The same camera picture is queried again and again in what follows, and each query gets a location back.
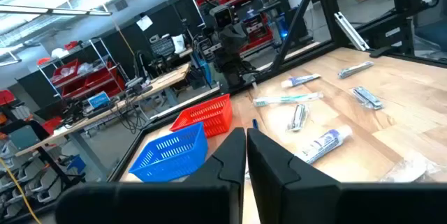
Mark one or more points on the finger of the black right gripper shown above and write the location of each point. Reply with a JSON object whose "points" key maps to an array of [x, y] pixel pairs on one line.
{"points": [[239, 39], [227, 40]]}

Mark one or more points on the blue plastic basket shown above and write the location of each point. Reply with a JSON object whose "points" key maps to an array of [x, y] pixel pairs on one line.
{"points": [[167, 154]]}

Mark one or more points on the white purple toothpaste tube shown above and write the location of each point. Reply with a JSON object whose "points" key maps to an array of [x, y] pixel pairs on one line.
{"points": [[324, 143]]}

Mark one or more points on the white bag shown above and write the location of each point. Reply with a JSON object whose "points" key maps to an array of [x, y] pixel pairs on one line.
{"points": [[179, 43]]}

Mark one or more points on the wooden workbench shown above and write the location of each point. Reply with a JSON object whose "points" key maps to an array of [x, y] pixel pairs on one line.
{"points": [[167, 77]]}

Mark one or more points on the white blue toothpaste tube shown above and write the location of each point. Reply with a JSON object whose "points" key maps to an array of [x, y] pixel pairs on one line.
{"points": [[300, 80]]}

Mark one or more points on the white toothbrush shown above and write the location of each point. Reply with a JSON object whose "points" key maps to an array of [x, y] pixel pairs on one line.
{"points": [[408, 170]]}

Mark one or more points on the blue box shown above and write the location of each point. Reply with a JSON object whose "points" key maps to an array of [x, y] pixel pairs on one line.
{"points": [[98, 99]]}

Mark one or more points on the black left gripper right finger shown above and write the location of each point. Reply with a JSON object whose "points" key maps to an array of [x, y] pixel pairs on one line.
{"points": [[314, 203]]}

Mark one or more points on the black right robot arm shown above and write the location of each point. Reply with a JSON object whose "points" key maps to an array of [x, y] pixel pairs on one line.
{"points": [[237, 74]]}

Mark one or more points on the blue toothbrush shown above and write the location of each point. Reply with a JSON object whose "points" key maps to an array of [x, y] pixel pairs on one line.
{"points": [[255, 123]]}

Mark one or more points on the ceiling light strip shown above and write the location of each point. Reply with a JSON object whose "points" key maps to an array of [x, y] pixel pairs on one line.
{"points": [[52, 11]]}

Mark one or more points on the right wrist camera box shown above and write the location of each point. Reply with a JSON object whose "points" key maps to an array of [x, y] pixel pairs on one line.
{"points": [[222, 16]]}

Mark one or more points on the teal toothbrush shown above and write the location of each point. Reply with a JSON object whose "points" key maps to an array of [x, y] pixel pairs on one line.
{"points": [[288, 99]]}

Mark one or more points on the white paper sheet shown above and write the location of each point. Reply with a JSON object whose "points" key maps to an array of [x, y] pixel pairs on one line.
{"points": [[144, 22]]}

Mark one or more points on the red plastic basket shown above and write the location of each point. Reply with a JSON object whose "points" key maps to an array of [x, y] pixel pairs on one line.
{"points": [[206, 114]]}

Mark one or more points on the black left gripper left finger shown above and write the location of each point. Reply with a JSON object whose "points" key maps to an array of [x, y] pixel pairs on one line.
{"points": [[174, 203]]}

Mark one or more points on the silver aluminium extrusion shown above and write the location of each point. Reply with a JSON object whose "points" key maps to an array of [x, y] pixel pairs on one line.
{"points": [[351, 30]]}

